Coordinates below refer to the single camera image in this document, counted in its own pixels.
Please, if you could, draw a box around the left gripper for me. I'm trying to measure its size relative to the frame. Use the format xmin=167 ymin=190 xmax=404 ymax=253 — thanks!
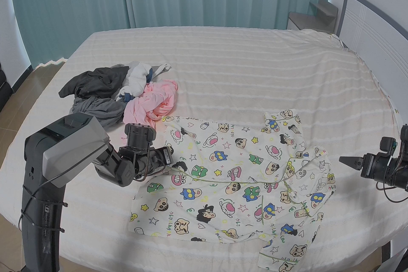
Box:
xmin=147 ymin=146 xmax=175 ymax=174

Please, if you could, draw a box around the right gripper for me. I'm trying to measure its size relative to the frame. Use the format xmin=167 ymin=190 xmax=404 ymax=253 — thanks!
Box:
xmin=360 ymin=152 xmax=400 ymax=184

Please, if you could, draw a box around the white printed pyjama top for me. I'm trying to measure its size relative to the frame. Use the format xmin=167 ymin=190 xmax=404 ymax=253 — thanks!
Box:
xmin=127 ymin=108 xmax=337 ymax=272

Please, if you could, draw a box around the pink garment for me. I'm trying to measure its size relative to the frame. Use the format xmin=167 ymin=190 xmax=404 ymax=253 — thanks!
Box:
xmin=123 ymin=79 xmax=178 ymax=131

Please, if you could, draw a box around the dark grey garment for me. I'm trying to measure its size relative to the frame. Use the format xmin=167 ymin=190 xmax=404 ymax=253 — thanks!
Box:
xmin=69 ymin=95 xmax=127 ymax=130

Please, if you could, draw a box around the white garment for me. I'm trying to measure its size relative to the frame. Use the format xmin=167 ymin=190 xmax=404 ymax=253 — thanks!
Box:
xmin=115 ymin=61 xmax=172 ymax=103

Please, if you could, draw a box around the black garment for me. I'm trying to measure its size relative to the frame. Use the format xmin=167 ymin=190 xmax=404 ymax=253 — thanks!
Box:
xmin=58 ymin=65 xmax=129 ymax=99

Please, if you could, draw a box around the bed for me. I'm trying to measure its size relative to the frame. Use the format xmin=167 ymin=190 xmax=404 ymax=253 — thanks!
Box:
xmin=0 ymin=0 xmax=408 ymax=272

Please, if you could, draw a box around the grey bedside table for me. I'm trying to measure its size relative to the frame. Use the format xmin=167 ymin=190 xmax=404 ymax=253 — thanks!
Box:
xmin=288 ymin=0 xmax=339 ymax=34

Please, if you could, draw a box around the black padded sofa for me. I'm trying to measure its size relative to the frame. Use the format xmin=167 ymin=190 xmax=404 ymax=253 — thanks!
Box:
xmin=0 ymin=61 xmax=14 ymax=112

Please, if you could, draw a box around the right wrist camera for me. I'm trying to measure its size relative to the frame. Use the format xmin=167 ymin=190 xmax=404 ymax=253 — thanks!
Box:
xmin=379 ymin=136 xmax=398 ymax=157

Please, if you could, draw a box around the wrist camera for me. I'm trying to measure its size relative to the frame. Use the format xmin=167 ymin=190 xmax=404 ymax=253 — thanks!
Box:
xmin=124 ymin=123 xmax=157 ymax=150
xmin=379 ymin=136 xmax=398 ymax=157

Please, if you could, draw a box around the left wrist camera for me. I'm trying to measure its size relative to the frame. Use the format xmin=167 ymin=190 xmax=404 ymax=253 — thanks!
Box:
xmin=124 ymin=123 xmax=157 ymax=150

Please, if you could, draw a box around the black cable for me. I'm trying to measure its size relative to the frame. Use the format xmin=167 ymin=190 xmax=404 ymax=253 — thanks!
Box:
xmin=381 ymin=181 xmax=408 ymax=204

